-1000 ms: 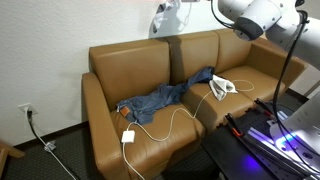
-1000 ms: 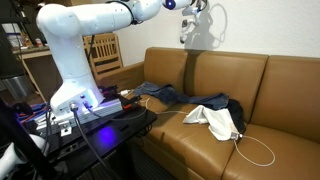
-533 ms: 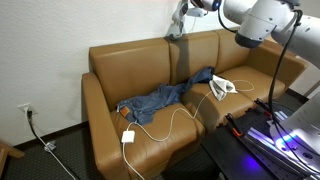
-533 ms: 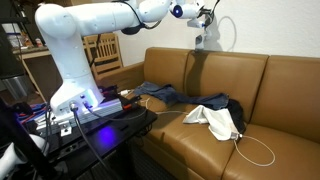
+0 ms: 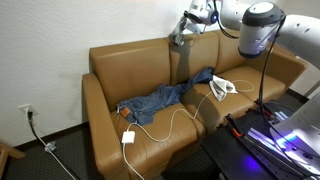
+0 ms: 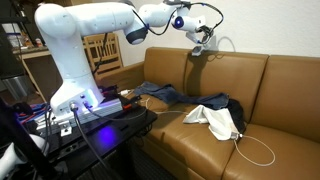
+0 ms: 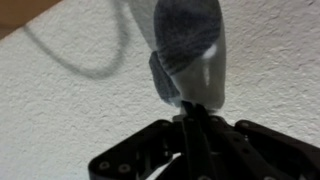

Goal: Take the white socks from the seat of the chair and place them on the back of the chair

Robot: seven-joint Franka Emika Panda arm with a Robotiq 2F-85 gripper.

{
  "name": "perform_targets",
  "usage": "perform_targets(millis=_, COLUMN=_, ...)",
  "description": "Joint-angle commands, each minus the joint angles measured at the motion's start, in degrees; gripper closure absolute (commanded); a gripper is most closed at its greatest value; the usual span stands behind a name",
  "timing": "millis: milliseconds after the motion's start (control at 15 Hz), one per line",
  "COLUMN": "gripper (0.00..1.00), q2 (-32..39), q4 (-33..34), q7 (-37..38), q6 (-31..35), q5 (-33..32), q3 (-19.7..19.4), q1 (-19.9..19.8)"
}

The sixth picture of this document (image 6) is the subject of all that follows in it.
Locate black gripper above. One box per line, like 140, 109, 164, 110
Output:
186, 27, 215, 50

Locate wooden slatted chair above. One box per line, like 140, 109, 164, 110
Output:
83, 32, 124, 81

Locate brown leather sofa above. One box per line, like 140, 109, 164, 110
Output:
96, 46, 320, 180

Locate blue denim jeans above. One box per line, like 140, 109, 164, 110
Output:
133, 81, 231, 111

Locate black garment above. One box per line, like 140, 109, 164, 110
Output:
226, 98, 248, 134

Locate white cloth garment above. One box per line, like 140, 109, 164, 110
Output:
182, 104, 241, 142

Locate white power adapter block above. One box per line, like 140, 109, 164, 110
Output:
119, 88, 132, 97

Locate small white charger plug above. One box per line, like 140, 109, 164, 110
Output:
229, 131, 244, 141

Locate silver robot mounting plate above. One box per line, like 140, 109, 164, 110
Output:
34, 98, 124, 132

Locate black cart table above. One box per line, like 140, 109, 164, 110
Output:
19, 94, 158, 180

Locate small red white can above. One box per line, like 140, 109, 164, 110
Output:
34, 37, 45, 48

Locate wooden desk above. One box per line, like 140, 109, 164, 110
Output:
13, 44, 68, 103

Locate gray trash can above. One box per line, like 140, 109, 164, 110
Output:
1, 73, 33, 101

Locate black monitor screen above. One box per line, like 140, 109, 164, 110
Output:
0, 23, 27, 81

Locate black tripod pole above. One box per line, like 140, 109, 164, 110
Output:
0, 96, 58, 180

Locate white rounded device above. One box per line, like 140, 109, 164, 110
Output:
0, 133, 46, 178

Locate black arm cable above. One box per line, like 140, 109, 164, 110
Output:
132, 1, 225, 46

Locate thin white adapter cable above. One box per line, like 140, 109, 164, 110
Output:
128, 94, 189, 116

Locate red handled clamp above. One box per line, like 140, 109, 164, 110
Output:
122, 102, 141, 111

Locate white looped charging cable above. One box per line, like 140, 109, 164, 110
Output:
233, 133, 277, 168

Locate thick black base cable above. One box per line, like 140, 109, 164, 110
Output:
68, 101, 118, 180

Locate small metal bracket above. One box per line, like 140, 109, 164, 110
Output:
59, 121, 73, 138

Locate blue and red cable bundle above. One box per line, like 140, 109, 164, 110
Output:
14, 103, 52, 125

